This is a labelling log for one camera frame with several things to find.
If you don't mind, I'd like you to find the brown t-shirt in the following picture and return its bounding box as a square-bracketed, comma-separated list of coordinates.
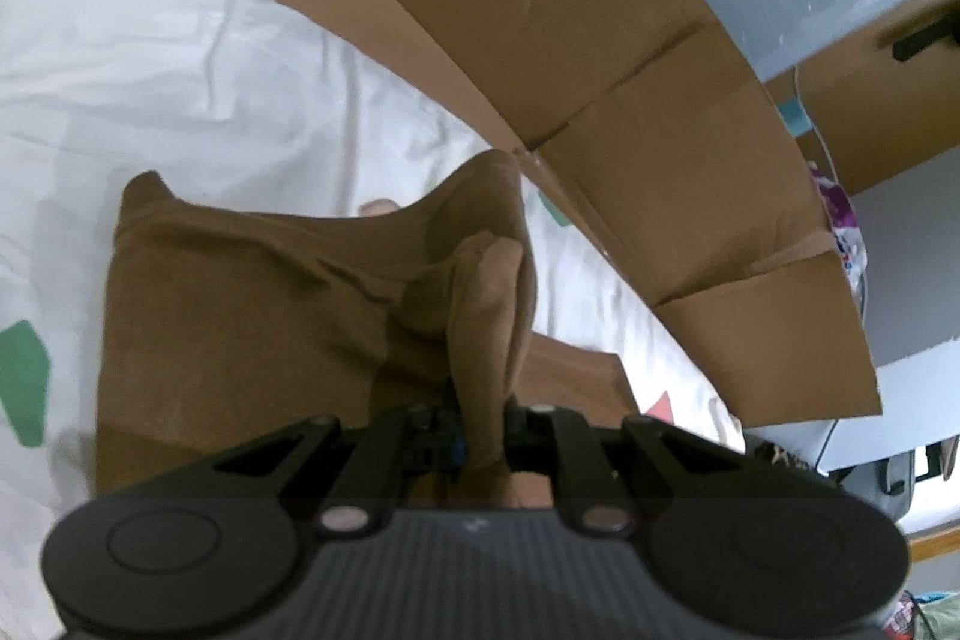
[96, 151, 636, 507]

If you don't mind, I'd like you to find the purple white refill pouch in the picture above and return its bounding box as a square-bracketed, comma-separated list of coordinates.
[807, 161, 869, 312]

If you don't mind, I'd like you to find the blue cap detergent bottle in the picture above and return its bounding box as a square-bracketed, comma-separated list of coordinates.
[776, 96, 814, 138]

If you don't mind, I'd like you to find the large cardboard box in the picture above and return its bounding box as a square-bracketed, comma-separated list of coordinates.
[290, 0, 882, 427]

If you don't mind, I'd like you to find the cream bear print blanket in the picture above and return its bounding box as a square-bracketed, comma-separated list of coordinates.
[0, 0, 749, 640]

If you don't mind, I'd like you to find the black suitcase with handle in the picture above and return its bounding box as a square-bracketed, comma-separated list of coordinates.
[830, 437, 958, 521]

